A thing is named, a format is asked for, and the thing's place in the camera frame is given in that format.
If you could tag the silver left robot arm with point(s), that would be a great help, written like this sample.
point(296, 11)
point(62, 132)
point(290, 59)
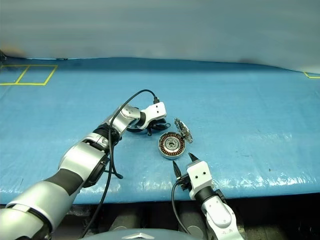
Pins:
point(75, 160)

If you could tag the silver spoked rotor lid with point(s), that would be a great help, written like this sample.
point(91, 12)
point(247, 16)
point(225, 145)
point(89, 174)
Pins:
point(183, 128)

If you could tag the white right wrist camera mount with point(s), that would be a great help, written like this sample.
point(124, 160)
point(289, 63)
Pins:
point(200, 172)

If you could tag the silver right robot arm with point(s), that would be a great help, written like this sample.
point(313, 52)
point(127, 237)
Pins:
point(217, 215)

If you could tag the blue plastic table cover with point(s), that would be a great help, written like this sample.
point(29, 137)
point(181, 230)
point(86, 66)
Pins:
point(225, 100)

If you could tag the crumpled clear plastic wrap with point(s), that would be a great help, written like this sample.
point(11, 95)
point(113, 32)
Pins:
point(80, 211)

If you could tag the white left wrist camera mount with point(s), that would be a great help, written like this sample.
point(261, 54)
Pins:
point(157, 111)

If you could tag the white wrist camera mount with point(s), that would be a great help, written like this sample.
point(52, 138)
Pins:
point(200, 172)
point(157, 111)

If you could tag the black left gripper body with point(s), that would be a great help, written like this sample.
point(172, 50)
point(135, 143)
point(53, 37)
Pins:
point(150, 127)

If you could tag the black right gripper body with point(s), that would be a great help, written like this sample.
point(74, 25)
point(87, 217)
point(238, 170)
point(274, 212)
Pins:
point(184, 182)

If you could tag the yellow tape double square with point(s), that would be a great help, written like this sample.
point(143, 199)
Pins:
point(25, 84)

